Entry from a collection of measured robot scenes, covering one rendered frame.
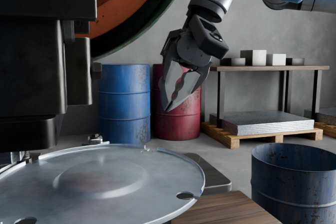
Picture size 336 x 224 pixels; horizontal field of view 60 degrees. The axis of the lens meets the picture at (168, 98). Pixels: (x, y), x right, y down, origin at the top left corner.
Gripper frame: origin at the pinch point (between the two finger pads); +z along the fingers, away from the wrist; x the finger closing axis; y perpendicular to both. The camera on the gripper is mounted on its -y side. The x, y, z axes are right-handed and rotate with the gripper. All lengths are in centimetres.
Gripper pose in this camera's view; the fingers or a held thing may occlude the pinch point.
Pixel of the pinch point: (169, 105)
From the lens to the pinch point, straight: 53.8
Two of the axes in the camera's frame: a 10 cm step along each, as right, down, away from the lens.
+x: -8.5, -3.8, -3.6
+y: -3.3, -1.3, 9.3
